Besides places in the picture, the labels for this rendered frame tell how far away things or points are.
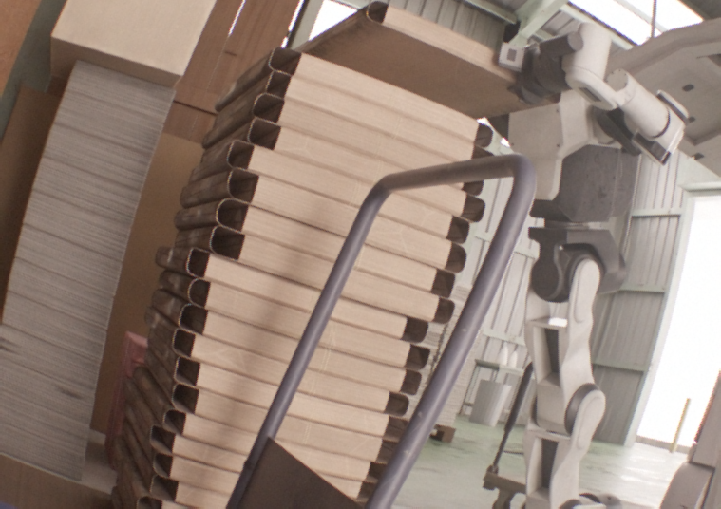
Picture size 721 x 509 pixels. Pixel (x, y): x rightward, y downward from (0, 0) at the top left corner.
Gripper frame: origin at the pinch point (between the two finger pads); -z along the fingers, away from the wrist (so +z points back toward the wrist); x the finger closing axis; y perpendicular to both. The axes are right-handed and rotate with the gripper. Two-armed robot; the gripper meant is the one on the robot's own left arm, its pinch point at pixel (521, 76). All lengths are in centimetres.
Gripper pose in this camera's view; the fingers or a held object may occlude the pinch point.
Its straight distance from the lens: 157.9
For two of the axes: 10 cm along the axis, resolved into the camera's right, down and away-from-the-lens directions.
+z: 3.7, -0.1, -9.3
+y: -8.9, -3.0, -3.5
